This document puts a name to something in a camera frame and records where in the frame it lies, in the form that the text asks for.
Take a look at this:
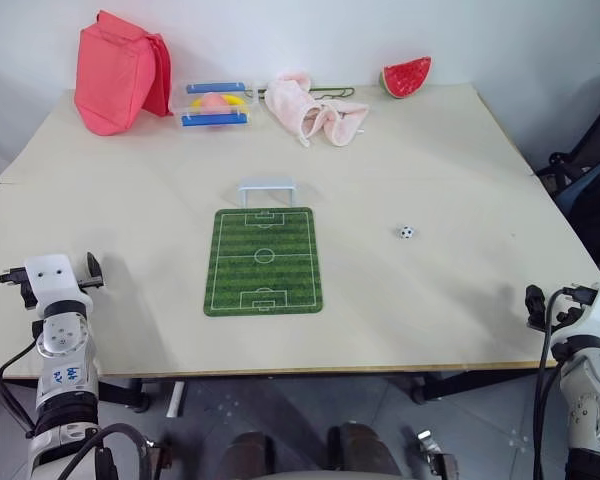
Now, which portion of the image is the pink towel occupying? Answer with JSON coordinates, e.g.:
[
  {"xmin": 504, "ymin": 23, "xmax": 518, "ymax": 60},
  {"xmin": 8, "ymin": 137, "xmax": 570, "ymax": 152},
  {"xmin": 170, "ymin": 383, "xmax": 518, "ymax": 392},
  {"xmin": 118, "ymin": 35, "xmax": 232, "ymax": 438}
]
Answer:
[{"xmin": 263, "ymin": 70, "xmax": 371, "ymax": 149}]

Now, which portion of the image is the clear box with blue clips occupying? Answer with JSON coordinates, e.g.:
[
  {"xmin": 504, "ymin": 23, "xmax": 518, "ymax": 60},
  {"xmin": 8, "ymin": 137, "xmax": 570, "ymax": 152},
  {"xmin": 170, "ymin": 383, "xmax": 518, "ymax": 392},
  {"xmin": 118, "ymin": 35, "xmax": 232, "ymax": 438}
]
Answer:
[{"xmin": 178, "ymin": 78, "xmax": 256, "ymax": 131}]

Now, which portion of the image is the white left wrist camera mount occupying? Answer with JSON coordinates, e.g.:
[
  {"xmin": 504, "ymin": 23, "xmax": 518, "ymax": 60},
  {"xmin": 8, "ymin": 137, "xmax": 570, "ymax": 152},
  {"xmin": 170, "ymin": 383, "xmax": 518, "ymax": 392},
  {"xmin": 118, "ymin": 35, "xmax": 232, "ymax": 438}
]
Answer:
[{"xmin": 22, "ymin": 253, "xmax": 93, "ymax": 318}]

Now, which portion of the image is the small silver goal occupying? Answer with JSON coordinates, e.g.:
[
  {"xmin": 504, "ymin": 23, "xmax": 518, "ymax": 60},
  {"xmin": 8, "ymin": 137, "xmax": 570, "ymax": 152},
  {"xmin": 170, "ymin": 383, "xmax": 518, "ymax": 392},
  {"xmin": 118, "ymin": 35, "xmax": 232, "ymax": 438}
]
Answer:
[{"xmin": 236, "ymin": 174, "xmax": 301, "ymax": 208}]

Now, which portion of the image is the red fabric bag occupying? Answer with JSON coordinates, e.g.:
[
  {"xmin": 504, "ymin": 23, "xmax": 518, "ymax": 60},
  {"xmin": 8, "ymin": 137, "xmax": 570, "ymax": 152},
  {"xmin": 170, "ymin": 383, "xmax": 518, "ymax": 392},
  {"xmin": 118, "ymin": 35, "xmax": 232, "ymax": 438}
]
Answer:
[{"xmin": 73, "ymin": 9, "xmax": 175, "ymax": 137}]

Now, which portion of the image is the dark rounded shape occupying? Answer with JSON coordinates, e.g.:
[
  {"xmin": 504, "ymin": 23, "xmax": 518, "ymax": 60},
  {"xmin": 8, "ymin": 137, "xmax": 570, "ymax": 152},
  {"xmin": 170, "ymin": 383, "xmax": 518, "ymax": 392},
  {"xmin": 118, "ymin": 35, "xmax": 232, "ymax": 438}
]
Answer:
[
  {"xmin": 223, "ymin": 431, "xmax": 277, "ymax": 475},
  {"xmin": 326, "ymin": 422, "xmax": 402, "ymax": 477}
]

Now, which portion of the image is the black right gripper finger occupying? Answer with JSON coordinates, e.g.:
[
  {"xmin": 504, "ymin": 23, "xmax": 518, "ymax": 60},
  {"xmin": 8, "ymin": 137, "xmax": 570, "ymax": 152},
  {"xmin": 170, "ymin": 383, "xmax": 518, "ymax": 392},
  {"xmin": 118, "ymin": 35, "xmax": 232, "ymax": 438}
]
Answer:
[{"xmin": 524, "ymin": 284, "xmax": 547, "ymax": 316}]

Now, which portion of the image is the black and blue chair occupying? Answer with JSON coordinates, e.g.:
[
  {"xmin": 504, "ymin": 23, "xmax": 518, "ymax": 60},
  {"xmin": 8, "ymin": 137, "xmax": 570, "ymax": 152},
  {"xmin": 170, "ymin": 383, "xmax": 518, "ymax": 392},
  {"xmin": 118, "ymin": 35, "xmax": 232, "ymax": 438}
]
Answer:
[{"xmin": 533, "ymin": 62, "xmax": 600, "ymax": 264}]

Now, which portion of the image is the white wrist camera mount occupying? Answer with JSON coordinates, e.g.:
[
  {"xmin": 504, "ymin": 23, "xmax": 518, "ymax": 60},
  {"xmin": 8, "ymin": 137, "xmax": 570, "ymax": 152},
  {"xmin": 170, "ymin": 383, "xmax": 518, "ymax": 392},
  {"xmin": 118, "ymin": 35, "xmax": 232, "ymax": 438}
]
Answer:
[
  {"xmin": 552, "ymin": 281, "xmax": 600, "ymax": 347},
  {"xmin": 22, "ymin": 253, "xmax": 93, "ymax": 318}
]

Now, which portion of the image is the yellow and pink toy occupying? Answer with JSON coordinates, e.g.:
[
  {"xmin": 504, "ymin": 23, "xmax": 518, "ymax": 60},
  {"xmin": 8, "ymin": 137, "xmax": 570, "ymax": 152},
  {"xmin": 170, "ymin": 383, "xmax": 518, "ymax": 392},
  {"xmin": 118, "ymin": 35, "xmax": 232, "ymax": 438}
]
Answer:
[{"xmin": 188, "ymin": 92, "xmax": 247, "ymax": 111}]

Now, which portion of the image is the black table leg with caster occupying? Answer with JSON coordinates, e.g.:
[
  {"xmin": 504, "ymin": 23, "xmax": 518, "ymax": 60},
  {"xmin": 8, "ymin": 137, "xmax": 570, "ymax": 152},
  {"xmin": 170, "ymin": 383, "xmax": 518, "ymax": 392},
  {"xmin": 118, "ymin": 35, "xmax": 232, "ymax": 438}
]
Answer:
[{"xmin": 95, "ymin": 378, "xmax": 150, "ymax": 415}]

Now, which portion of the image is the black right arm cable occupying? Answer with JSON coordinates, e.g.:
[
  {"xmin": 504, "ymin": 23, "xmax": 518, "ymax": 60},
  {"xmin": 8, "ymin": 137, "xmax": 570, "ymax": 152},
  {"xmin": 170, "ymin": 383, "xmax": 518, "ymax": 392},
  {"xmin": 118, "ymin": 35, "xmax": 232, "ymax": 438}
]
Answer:
[{"xmin": 531, "ymin": 285, "xmax": 600, "ymax": 480}]

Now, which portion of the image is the toy watermelon slice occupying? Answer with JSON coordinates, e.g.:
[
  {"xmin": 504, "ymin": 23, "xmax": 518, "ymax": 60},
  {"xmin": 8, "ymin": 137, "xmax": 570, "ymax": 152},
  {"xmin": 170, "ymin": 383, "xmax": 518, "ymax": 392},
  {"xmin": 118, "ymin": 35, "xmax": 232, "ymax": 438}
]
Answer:
[{"xmin": 378, "ymin": 55, "xmax": 433, "ymax": 101}]

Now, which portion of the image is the white tube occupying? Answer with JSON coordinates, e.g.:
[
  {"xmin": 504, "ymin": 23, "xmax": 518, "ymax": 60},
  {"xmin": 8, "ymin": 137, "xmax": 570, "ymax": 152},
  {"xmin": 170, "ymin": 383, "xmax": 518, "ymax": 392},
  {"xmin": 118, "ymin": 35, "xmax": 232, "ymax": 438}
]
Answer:
[{"xmin": 165, "ymin": 381, "xmax": 188, "ymax": 420}]

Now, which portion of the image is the green wire hanger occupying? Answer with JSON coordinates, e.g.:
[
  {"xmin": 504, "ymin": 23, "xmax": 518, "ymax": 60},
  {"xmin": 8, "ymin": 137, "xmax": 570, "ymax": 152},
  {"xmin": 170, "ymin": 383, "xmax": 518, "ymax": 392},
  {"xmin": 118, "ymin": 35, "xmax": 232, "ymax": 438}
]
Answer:
[{"xmin": 247, "ymin": 86, "xmax": 356, "ymax": 100}]

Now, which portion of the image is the green soccer field mat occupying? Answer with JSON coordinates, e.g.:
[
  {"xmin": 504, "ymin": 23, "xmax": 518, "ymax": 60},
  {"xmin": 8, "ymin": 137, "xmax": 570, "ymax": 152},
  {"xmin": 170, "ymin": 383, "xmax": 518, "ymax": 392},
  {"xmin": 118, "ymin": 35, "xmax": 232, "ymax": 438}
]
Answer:
[{"xmin": 202, "ymin": 205, "xmax": 326, "ymax": 318}]

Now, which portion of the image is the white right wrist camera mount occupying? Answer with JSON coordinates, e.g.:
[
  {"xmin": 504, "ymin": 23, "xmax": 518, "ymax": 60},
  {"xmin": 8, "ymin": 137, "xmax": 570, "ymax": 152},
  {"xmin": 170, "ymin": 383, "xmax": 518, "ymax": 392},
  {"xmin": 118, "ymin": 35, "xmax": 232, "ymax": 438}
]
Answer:
[{"xmin": 552, "ymin": 281, "xmax": 600, "ymax": 347}]

